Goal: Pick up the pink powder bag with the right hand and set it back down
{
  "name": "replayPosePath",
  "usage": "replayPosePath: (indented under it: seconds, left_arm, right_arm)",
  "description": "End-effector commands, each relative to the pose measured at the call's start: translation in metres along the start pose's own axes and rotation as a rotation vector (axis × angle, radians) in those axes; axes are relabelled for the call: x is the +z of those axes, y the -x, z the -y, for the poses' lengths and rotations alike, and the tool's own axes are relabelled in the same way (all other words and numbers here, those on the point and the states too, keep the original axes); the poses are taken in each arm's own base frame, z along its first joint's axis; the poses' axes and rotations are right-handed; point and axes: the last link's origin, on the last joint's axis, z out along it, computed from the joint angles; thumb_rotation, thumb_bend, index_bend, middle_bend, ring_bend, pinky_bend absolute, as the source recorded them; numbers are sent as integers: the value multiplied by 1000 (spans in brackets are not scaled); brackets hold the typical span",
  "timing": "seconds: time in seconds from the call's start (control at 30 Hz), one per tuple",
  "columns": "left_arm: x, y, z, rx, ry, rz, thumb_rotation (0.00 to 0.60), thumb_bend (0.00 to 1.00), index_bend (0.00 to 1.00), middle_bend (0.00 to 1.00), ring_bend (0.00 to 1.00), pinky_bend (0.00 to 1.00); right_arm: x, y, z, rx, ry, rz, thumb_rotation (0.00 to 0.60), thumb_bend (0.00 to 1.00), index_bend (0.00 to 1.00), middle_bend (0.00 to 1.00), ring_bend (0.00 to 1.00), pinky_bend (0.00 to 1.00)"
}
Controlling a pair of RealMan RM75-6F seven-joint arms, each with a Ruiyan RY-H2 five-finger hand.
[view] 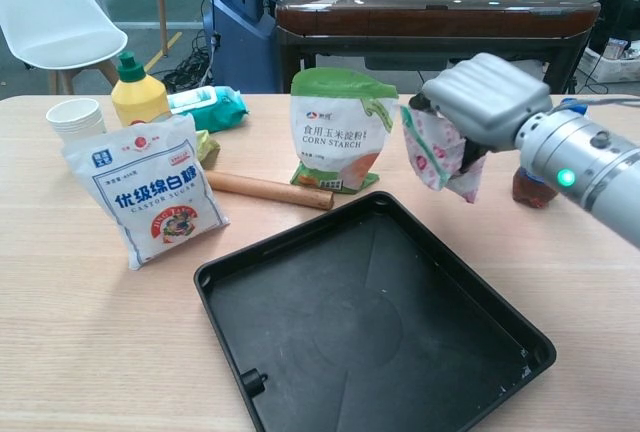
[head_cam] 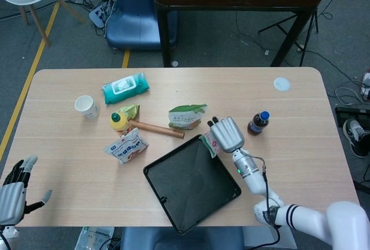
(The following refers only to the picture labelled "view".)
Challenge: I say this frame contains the small yellow-green snack packet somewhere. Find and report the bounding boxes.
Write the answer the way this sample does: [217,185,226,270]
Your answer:
[194,129,222,170]

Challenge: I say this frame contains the black plastic tray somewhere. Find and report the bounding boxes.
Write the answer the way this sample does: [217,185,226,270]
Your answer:
[193,190,558,432]

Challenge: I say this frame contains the teal wet wipes pack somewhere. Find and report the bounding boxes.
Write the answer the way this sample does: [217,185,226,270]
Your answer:
[167,85,250,134]

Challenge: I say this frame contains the brown drink bottle blue cap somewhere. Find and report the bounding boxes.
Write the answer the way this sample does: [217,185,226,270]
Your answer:
[510,96,590,210]

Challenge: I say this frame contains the dark wood mahjong table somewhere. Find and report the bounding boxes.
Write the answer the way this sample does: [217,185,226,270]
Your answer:
[274,0,602,96]

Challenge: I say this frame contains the white paper cup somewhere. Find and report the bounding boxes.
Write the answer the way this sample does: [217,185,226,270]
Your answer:
[45,97,108,146]

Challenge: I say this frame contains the white castor sugar bag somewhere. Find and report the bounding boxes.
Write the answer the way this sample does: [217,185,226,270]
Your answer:
[60,114,232,272]

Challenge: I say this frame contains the wooden rolling pin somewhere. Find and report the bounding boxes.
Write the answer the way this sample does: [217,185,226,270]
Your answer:
[205,170,335,212]

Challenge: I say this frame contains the yellow bottle green cap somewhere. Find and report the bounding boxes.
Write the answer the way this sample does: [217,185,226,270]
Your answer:
[110,50,172,128]

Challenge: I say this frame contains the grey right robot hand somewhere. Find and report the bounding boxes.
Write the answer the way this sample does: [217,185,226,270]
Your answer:
[409,51,554,179]

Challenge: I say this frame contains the white chair wooden legs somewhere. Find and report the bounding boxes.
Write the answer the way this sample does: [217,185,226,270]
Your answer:
[0,0,129,96]

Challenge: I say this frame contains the blue machine base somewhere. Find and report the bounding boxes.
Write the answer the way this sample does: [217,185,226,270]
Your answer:
[208,0,277,95]

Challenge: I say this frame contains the green white corn starch bag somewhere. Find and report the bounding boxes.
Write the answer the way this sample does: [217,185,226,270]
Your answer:
[289,67,400,193]

